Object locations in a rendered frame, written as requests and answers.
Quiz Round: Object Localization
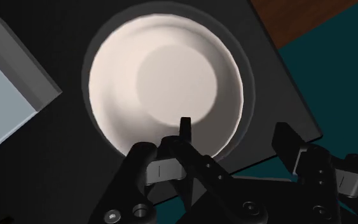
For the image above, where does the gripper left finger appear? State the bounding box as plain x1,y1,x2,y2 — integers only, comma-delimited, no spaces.
88,117,269,224

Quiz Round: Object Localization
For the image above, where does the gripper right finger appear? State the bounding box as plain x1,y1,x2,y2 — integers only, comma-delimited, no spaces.
272,122,358,224

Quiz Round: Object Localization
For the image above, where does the teal rug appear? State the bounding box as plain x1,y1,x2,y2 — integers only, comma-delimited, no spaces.
155,0,358,224

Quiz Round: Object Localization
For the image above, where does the white round bowl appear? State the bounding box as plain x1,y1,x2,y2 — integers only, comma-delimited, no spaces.
81,1,256,162

